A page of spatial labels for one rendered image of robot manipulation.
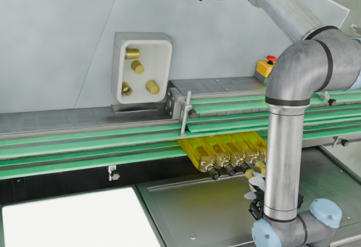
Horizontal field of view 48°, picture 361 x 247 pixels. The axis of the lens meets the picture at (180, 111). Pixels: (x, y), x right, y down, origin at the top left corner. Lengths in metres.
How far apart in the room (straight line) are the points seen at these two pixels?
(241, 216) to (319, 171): 0.54
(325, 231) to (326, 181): 0.71
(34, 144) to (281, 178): 0.74
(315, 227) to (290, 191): 0.13
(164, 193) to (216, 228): 0.22
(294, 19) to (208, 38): 0.52
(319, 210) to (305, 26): 0.44
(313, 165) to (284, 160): 0.91
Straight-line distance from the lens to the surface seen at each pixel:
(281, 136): 0.90
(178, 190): 1.41
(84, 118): 1.38
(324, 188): 1.71
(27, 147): 1.28
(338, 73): 0.92
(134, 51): 1.36
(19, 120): 1.38
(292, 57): 0.88
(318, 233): 1.05
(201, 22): 1.47
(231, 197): 1.44
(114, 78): 1.39
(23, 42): 1.33
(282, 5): 1.10
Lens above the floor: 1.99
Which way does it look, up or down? 51 degrees down
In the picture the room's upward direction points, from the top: 141 degrees clockwise
